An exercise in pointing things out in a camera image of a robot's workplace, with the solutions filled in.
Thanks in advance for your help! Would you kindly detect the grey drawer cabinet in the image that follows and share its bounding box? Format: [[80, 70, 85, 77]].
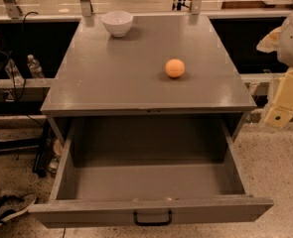
[[42, 14, 255, 136]]

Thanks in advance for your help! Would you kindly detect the grey sneaker with black laces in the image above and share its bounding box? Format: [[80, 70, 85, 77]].
[[0, 194, 37, 226]]

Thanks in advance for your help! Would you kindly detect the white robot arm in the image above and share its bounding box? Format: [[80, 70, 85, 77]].
[[256, 11, 293, 129]]

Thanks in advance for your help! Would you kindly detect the grey top drawer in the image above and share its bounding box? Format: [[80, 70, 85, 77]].
[[31, 116, 273, 228]]

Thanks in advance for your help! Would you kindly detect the black top drawer handle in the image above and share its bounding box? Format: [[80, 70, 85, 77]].
[[133, 210, 173, 227]]

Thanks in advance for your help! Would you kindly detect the clear plastic water bottle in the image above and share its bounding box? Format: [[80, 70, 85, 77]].
[[27, 55, 45, 79]]

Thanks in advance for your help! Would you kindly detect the orange ball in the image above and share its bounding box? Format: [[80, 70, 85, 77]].
[[165, 59, 186, 78]]

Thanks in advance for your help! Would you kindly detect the white ceramic bowl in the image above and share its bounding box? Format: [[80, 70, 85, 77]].
[[101, 11, 133, 37]]

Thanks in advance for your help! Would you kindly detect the black cable on left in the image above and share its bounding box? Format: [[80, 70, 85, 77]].
[[0, 11, 45, 127]]

